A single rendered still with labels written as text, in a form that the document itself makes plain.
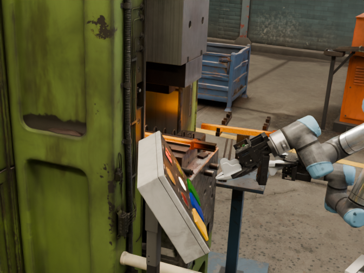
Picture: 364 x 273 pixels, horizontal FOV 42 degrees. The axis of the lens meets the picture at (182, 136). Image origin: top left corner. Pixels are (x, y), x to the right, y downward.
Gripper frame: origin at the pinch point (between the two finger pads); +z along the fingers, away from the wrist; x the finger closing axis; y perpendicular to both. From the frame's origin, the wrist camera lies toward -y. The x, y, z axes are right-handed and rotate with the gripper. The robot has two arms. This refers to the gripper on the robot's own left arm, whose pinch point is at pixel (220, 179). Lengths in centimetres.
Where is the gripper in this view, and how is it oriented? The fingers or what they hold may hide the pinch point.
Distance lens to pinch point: 155.4
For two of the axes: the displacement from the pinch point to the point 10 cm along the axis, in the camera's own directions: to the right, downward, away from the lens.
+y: -4.6, -8.2, -3.5
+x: 0.8, 3.5, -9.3
